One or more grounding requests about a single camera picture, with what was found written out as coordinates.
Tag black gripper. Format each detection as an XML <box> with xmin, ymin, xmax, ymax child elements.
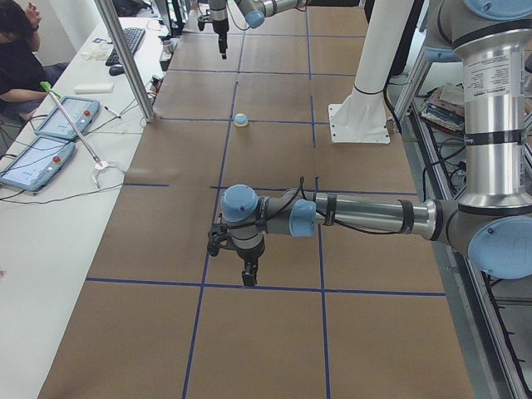
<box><xmin>212</xmin><ymin>18</ymin><xmax>228</xmax><ymax>60</ymax></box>
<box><xmin>236</xmin><ymin>239</ymin><xmax>265</xmax><ymax>287</ymax></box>

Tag aluminium frame post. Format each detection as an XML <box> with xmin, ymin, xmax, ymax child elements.
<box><xmin>95</xmin><ymin>0</ymin><xmax>155</xmax><ymax>123</ymax></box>

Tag black marker pen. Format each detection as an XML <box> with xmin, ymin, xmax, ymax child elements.
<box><xmin>104</xmin><ymin>106</ymin><xmax>122</xmax><ymax>119</ymax></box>

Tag blue cream call bell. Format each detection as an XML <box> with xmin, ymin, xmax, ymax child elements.
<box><xmin>234</xmin><ymin>112</ymin><xmax>249</xmax><ymax>127</ymax></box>

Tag blue teach pendant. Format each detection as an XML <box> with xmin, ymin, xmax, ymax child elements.
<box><xmin>34</xmin><ymin>96</ymin><xmax>101</xmax><ymax>140</ymax></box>
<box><xmin>1</xmin><ymin>136</ymin><xmax>76</xmax><ymax>192</ymax></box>

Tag black keyboard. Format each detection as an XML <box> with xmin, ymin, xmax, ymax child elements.
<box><xmin>104</xmin><ymin>27</ymin><xmax>146</xmax><ymax>67</ymax></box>

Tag black computer mouse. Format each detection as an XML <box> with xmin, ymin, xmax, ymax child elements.
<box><xmin>108</xmin><ymin>64</ymin><xmax>125</xmax><ymax>76</ymax></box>

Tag metal grabber stick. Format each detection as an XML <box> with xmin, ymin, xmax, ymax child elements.
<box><xmin>40</xmin><ymin>81</ymin><xmax>126</xmax><ymax>189</ymax></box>

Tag upper blue teach pendant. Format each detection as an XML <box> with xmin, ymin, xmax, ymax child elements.
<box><xmin>34</xmin><ymin>96</ymin><xmax>101</xmax><ymax>140</ymax></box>

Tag lower blue teach pendant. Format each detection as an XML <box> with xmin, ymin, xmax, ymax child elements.
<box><xmin>1</xmin><ymin>136</ymin><xmax>76</xmax><ymax>192</ymax></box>

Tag seated person in black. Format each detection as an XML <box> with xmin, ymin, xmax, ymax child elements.
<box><xmin>1</xmin><ymin>0</ymin><xmax>68</xmax><ymax>121</ymax></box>

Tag silver metal cylinder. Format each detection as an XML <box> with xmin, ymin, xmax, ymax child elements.
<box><xmin>162</xmin><ymin>40</ymin><xmax>174</xmax><ymax>55</ymax></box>

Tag stack of books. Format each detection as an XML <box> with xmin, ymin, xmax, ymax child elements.
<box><xmin>420</xmin><ymin>83</ymin><xmax>465</xmax><ymax>133</ymax></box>

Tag white foam block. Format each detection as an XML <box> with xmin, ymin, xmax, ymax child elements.
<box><xmin>73</xmin><ymin>82</ymin><xmax>115</xmax><ymax>94</ymax></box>

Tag white camera pole with base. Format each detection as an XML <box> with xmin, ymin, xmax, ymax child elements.
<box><xmin>328</xmin><ymin>0</ymin><xmax>423</xmax><ymax>145</ymax></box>

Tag aluminium side frame rail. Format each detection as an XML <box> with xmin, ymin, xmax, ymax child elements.
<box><xmin>392</xmin><ymin>53</ymin><xmax>531</xmax><ymax>398</ymax></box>

